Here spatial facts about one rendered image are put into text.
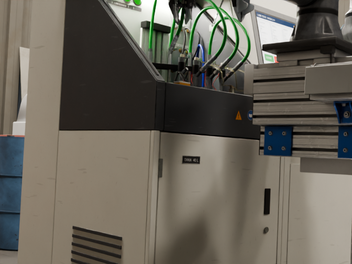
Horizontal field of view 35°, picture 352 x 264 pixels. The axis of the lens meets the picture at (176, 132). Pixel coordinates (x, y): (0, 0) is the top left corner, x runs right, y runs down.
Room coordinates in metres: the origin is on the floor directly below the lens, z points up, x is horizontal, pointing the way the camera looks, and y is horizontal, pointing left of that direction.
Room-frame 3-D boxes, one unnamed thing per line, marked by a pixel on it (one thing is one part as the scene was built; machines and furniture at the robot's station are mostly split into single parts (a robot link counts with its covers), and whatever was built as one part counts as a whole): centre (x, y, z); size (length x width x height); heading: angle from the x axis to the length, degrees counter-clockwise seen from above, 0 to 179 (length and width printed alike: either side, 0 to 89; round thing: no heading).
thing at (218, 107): (2.02, -0.17, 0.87); 0.62 x 0.04 x 0.16; 133
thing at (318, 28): (1.57, -0.39, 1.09); 0.15 x 0.15 x 0.10
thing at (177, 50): (2.55, -0.01, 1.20); 0.13 x 0.03 x 0.31; 133
